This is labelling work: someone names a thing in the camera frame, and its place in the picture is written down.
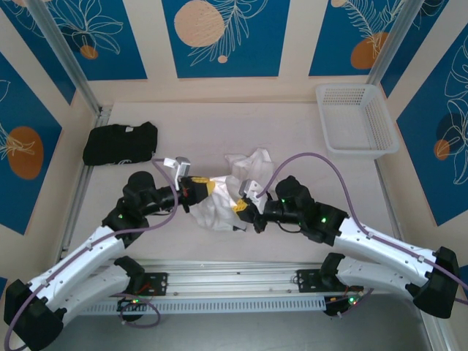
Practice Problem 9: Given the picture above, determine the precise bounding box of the tall aluminium post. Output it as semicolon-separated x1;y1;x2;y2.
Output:
27;0;103;114
367;0;421;87

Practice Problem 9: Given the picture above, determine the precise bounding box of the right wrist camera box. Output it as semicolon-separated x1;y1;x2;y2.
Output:
237;178;265;201

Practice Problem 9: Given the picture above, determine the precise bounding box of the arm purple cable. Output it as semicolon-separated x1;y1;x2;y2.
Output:
257;152;468;319
5;157;180;351

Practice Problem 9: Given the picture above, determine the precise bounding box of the blue floral wall panel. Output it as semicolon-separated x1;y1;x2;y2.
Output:
380;0;450;98
0;0;77;106

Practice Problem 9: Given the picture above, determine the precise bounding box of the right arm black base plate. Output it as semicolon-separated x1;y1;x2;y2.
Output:
295;268;365;293

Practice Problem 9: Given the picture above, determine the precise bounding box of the short aluminium frame leg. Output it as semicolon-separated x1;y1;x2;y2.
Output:
418;316;453;351

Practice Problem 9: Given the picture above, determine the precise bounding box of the blue panel fern orange circle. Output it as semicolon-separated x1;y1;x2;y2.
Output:
309;0;403;78

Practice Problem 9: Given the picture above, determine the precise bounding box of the blue panel small orange circle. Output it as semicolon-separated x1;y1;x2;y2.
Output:
46;0;148;82

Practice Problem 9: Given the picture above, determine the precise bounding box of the blue panel large orange circle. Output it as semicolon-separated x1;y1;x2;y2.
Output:
0;50;63;235

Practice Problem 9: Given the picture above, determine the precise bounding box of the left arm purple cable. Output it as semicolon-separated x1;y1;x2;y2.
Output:
5;157;180;351

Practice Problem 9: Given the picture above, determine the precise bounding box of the folded black t-shirt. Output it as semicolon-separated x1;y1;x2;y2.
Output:
82;121;159;167

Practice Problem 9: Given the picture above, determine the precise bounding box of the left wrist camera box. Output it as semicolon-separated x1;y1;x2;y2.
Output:
163;156;193;191

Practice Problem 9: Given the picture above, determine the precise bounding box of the blue panel peach circle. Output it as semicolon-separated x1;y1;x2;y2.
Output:
162;0;292;79

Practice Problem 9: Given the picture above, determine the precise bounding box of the white slotted cable duct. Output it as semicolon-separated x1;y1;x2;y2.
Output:
46;295;328;317

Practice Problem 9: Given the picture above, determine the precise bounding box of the white t-shirt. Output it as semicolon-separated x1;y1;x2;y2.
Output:
188;147;276;232

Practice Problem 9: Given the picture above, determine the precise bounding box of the white perforated plastic basket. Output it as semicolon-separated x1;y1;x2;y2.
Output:
314;83;400;161

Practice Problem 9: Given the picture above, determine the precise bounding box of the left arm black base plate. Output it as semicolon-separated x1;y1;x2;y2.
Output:
101;272;169;297

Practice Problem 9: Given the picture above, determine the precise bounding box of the wide aluminium base frame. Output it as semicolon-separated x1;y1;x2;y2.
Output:
31;257;436;303

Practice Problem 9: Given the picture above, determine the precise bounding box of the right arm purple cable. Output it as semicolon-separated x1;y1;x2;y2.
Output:
257;152;468;319

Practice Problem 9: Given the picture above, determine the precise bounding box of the blue panel dark circle leaf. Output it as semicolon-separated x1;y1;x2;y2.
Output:
396;25;468;227

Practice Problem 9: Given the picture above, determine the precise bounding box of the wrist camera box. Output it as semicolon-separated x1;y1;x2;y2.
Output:
163;156;193;191
237;178;265;201

